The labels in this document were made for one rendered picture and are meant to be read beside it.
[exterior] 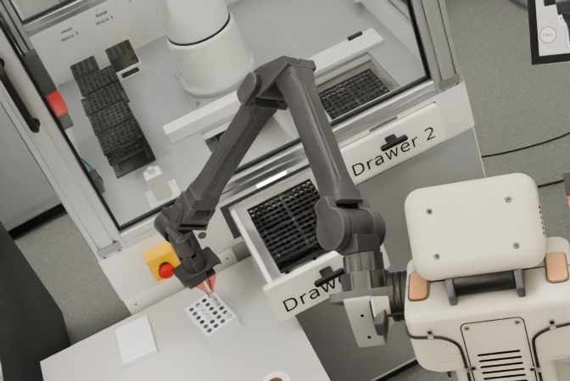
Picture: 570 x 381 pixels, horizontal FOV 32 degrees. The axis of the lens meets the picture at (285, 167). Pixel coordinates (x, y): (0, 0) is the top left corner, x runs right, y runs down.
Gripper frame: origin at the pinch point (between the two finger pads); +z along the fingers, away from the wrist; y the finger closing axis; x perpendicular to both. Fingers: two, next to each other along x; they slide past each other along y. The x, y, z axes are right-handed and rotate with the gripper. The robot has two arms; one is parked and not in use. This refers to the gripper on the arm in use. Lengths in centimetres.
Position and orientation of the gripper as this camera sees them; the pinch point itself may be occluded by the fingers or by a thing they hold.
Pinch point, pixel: (209, 290)
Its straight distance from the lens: 235.9
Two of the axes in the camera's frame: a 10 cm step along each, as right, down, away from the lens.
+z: 2.8, 7.3, 6.2
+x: 5.1, 4.3, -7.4
